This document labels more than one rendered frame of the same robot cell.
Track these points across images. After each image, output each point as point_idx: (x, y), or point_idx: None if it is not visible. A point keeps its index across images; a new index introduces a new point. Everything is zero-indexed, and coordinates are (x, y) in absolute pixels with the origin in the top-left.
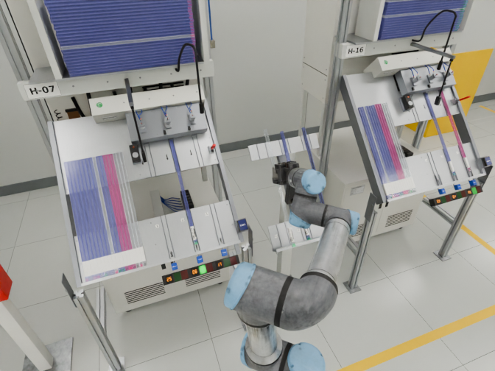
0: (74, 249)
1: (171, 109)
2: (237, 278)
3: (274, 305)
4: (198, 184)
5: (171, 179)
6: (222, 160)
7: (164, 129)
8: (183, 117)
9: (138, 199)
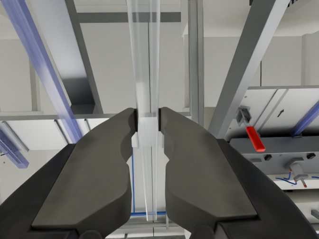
0: None
1: (270, 172)
2: None
3: None
4: (213, 4)
5: (239, 18)
6: (235, 96)
7: (306, 157)
8: (263, 166)
9: (310, 2)
